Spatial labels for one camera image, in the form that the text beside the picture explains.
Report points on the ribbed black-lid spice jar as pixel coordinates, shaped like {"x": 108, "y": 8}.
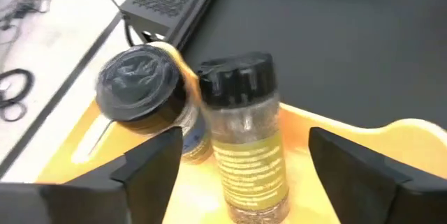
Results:
{"x": 244, "y": 168}

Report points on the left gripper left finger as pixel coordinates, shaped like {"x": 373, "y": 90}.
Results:
{"x": 150, "y": 185}

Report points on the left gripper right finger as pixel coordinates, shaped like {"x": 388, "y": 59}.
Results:
{"x": 356, "y": 192}

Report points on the shrink-wrapped black-lid spice jar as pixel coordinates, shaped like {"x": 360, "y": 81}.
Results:
{"x": 139, "y": 84}

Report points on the yellow plastic bin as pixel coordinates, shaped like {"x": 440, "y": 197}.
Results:
{"x": 195, "y": 199}

